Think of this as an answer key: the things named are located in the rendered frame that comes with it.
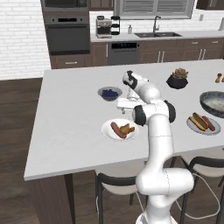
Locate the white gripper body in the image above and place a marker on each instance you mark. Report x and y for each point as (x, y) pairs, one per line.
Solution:
(130, 103)

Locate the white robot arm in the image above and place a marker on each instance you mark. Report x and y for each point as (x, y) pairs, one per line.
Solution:
(157, 137)

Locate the white plate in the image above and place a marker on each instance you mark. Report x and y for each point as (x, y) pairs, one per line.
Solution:
(109, 132)

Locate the small grey bowl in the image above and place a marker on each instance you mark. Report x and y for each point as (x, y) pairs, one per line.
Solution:
(100, 92)

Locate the tan hot dog bun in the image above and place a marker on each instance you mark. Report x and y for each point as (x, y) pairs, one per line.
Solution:
(196, 123)

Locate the reddish brown sausage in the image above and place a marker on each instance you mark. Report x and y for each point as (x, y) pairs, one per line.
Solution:
(209, 124)

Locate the large grey bowl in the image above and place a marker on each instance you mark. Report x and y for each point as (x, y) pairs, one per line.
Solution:
(214, 103)

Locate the grey plate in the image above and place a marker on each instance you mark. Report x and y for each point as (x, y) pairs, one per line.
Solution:
(214, 131)

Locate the blueberries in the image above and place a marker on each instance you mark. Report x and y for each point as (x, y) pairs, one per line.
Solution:
(109, 93)

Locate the grey dishwasher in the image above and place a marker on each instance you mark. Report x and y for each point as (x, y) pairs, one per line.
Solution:
(123, 54)

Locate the black pot with succulent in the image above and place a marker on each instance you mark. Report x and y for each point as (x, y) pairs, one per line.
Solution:
(177, 81)

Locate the black stool with white seat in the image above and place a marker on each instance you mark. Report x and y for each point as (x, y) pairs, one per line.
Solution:
(116, 182)
(204, 167)

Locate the brown base cupboards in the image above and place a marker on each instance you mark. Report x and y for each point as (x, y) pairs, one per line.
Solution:
(180, 51)

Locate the white soap dispenser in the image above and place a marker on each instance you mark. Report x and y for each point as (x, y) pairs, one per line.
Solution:
(129, 29)

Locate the steel sink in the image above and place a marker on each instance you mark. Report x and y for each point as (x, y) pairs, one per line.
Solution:
(157, 34)

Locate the black tiered stand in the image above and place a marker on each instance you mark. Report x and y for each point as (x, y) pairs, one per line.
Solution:
(115, 25)

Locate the silver coffee machine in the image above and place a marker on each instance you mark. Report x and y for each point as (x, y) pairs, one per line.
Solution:
(103, 27)

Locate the dark tap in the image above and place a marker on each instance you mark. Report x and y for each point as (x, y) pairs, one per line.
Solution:
(156, 23)

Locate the window with white blinds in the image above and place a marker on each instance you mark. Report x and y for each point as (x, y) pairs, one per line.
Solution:
(154, 8)

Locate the brown kitchen island base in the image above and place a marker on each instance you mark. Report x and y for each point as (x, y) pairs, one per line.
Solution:
(49, 201)

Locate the black microwave oven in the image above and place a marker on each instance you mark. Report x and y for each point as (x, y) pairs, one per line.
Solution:
(64, 4)

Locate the black wall oven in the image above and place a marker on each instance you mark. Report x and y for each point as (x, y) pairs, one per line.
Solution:
(67, 36)

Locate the brown wall cupboard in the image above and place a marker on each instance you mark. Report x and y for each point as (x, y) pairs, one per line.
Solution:
(210, 4)
(101, 4)

